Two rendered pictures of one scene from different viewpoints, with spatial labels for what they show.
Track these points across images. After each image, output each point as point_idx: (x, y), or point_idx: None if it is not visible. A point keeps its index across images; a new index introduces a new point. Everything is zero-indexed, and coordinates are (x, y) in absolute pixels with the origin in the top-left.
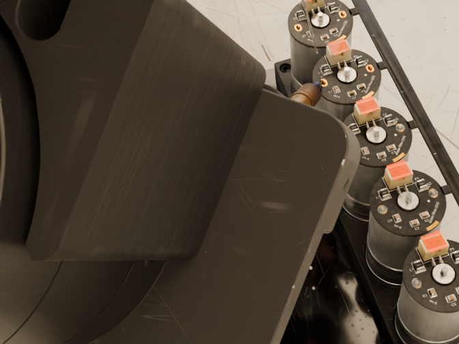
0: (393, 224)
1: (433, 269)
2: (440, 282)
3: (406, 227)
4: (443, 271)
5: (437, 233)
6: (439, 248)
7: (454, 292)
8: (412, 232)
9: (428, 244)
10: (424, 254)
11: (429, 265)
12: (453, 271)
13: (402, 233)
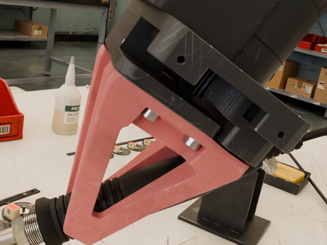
0: (1, 229)
1: (23, 213)
2: (29, 211)
3: (0, 225)
4: (25, 206)
5: (7, 206)
6: (15, 204)
7: (31, 208)
8: (2, 223)
9: (14, 207)
10: (19, 211)
11: (20, 216)
12: (21, 208)
13: (5, 226)
